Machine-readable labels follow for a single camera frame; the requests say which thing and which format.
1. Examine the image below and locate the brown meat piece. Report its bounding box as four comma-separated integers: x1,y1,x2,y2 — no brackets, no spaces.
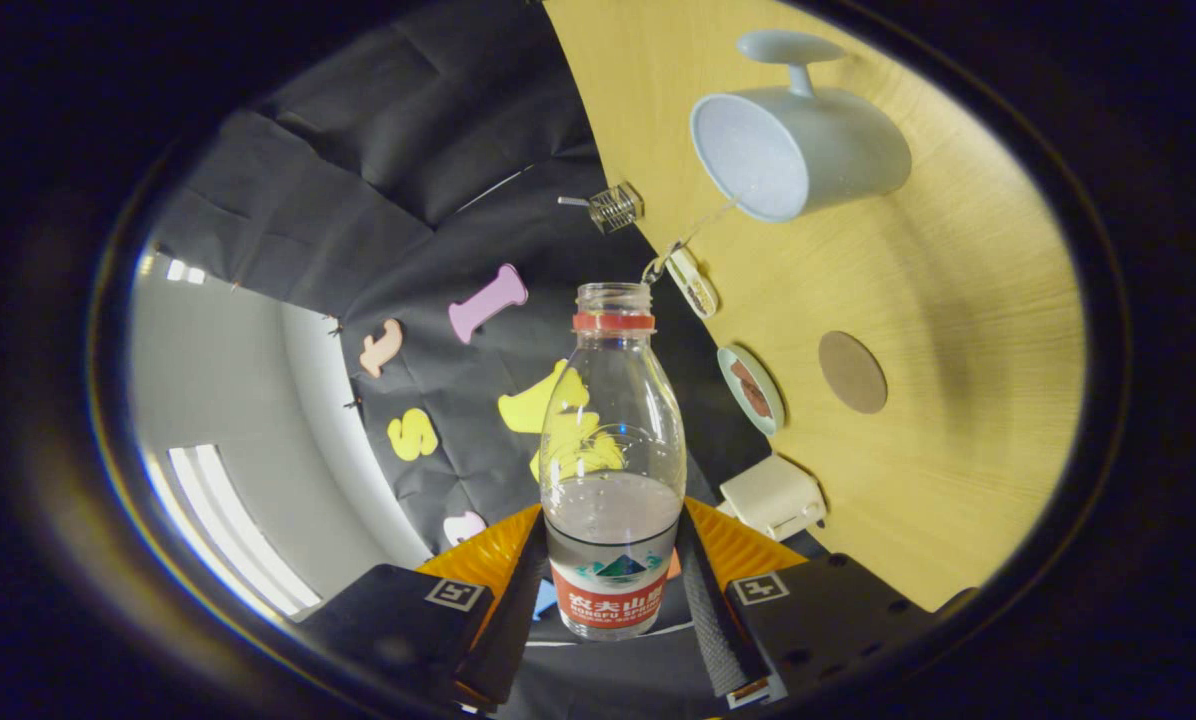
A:
730,360,772,419

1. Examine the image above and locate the white toaster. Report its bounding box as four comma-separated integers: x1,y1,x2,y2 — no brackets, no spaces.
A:
718,455,827,542

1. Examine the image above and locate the round brown coaster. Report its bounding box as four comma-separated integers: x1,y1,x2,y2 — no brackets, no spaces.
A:
818,330,889,415

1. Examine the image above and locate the black backdrop cloth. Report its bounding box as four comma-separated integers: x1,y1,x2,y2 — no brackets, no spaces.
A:
153,0,829,716

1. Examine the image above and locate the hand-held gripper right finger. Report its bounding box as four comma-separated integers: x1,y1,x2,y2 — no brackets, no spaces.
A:
676,497,944,709

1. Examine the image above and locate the small glass jar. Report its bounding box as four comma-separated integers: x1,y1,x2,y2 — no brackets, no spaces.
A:
588,182,645,235

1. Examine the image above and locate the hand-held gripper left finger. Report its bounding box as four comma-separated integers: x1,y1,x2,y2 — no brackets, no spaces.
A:
293,503,549,713

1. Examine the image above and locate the wooden table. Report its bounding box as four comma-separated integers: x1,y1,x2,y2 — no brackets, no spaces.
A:
543,0,1087,613

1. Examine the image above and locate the long ceiling light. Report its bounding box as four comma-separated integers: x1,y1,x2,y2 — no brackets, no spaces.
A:
165,445,324,616

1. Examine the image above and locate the white divided snack tray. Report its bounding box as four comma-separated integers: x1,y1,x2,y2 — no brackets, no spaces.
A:
665,247,719,320

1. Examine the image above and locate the white cup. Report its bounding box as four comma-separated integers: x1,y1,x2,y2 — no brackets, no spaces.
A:
690,28,913,223

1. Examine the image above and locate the pale green plate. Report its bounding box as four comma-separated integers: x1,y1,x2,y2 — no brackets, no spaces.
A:
716,345,786,437

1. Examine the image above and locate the clear plastic juice bottle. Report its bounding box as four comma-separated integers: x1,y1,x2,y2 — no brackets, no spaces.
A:
539,282,687,641

